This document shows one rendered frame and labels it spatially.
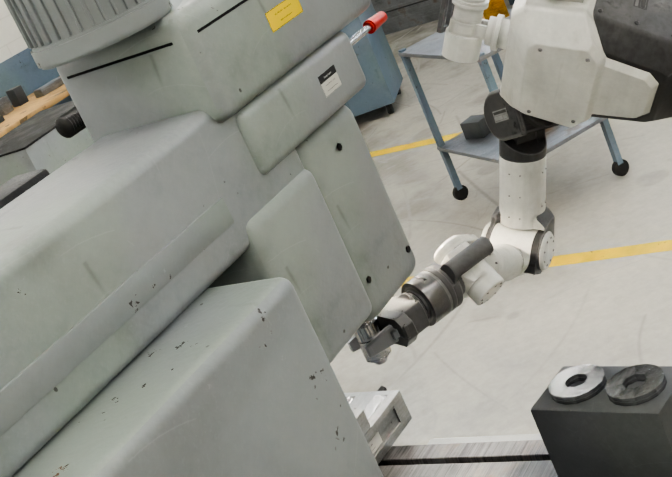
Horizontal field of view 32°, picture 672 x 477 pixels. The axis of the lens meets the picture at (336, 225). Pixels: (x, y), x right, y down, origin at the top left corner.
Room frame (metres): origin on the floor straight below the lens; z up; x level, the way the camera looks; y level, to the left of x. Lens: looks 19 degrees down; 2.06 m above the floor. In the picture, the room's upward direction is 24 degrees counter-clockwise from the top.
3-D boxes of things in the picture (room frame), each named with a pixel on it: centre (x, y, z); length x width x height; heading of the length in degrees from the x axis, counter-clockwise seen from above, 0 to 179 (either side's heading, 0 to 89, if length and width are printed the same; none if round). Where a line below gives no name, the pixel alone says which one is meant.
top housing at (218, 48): (1.82, 0.03, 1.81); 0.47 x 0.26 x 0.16; 142
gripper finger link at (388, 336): (1.81, 0.01, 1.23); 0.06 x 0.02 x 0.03; 117
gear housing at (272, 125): (1.80, 0.05, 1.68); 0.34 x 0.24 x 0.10; 142
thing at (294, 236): (1.68, 0.15, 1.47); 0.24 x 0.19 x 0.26; 52
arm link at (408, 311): (1.88, -0.06, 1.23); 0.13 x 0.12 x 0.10; 27
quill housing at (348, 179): (1.83, 0.03, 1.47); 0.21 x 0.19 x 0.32; 52
